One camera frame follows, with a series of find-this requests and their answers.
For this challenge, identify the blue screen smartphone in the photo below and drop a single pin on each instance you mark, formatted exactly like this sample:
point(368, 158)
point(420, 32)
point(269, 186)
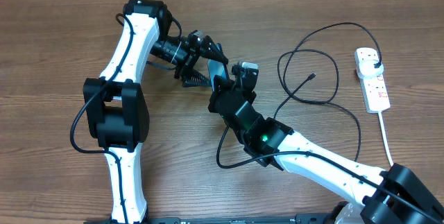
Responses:
point(216, 68)

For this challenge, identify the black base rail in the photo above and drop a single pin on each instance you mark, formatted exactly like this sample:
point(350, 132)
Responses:
point(311, 218)

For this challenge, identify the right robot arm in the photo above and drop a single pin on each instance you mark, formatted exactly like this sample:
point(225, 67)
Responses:
point(371, 194)

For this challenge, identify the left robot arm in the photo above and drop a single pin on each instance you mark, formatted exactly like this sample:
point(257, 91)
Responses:
point(117, 114)

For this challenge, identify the white power strip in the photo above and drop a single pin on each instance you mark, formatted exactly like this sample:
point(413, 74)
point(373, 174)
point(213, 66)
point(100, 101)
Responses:
point(373, 89)

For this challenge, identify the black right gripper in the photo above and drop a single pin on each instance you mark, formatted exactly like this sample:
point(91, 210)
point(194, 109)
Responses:
point(224, 87)

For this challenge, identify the white round charger plug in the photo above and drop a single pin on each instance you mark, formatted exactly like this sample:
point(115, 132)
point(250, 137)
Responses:
point(369, 69)

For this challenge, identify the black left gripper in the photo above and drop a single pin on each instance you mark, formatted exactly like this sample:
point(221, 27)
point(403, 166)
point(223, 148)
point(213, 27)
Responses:
point(191, 58)

